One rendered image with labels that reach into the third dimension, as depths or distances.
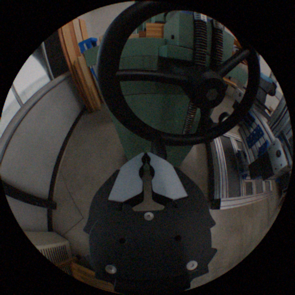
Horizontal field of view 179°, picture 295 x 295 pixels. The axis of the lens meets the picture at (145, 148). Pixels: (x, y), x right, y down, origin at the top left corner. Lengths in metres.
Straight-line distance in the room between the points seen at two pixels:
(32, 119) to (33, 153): 0.35
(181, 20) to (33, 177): 1.37
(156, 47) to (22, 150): 1.23
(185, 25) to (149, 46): 0.12
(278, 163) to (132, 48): 0.68
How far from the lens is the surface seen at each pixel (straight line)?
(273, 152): 0.59
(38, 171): 1.28
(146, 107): 0.36
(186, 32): 0.23
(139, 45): 0.30
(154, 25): 0.41
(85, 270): 1.17
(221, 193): 0.84
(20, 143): 1.19
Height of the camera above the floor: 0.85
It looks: 57 degrees down
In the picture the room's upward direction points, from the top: 3 degrees counter-clockwise
